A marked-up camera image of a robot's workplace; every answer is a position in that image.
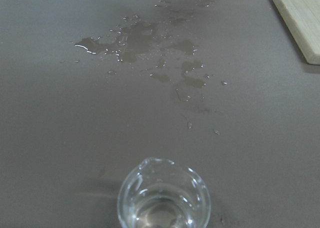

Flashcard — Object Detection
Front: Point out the spilled liquid puddle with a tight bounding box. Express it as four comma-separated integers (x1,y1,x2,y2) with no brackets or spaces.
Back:
74,0,217,129

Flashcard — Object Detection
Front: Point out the clear glass beaker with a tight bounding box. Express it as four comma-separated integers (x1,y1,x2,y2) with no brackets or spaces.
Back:
117,157,212,227

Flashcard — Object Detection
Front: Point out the bamboo cutting board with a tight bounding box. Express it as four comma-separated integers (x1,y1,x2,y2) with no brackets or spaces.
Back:
272,0,320,65

